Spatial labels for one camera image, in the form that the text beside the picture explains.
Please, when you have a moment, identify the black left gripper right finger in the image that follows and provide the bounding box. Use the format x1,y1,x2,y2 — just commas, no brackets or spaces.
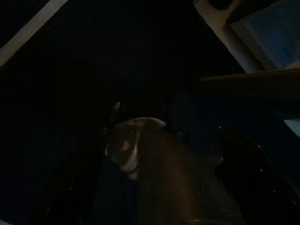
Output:
215,126,300,225

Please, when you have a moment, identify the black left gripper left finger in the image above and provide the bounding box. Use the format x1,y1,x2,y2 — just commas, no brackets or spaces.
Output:
38,127,107,225

